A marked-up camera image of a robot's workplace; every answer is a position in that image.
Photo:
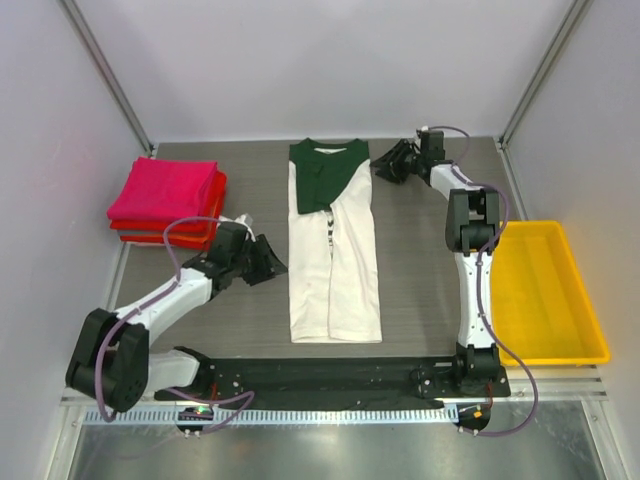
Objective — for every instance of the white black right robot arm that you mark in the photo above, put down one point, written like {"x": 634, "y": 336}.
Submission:
{"x": 472, "y": 230}

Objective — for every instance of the folded red t-shirt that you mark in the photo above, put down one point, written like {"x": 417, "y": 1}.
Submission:
{"x": 213, "y": 206}

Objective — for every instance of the white slotted cable duct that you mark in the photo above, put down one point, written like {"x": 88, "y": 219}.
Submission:
{"x": 183, "y": 415}

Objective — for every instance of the yellow plastic bin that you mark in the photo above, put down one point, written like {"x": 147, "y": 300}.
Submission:
{"x": 540, "y": 307}

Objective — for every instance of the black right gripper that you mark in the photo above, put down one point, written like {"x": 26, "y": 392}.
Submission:
{"x": 400, "y": 162}

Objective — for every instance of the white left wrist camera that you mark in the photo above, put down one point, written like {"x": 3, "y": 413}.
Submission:
{"x": 247, "y": 221}

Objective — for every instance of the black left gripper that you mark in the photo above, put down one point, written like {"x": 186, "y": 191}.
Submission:
{"x": 259, "y": 262}

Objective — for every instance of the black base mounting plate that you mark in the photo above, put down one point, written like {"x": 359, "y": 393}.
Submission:
{"x": 308, "y": 379}

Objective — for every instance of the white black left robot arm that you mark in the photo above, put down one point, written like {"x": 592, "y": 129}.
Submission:
{"x": 112, "y": 362}

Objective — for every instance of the white and green raglan t-shirt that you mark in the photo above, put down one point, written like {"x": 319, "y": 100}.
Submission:
{"x": 333, "y": 271}

